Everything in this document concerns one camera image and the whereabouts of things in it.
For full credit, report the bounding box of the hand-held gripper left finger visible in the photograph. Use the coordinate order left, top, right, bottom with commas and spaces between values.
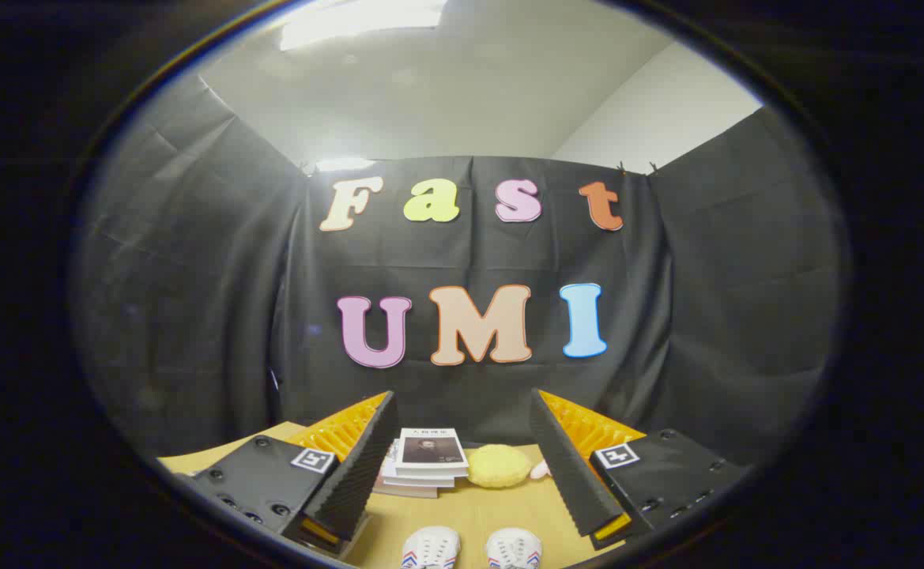
179, 390, 399, 559

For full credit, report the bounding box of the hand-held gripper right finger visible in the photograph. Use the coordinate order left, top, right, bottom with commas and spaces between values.
530, 388, 752, 551

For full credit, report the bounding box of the white striped shoe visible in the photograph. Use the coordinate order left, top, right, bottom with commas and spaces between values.
401, 526, 462, 569
485, 528, 543, 569

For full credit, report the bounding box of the thick brown book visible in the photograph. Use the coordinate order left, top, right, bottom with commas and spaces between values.
372, 473, 439, 499

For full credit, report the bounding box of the yellow round plush toy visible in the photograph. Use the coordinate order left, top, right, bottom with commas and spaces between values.
466, 444, 534, 489

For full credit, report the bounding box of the white portrait cover book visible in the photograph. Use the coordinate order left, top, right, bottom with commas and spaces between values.
394, 428, 470, 479

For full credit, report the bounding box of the black backdrop cloth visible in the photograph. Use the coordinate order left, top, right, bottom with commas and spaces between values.
70, 75, 842, 467

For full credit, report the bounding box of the ceiling light panel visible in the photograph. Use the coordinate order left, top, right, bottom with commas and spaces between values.
280, 0, 448, 52

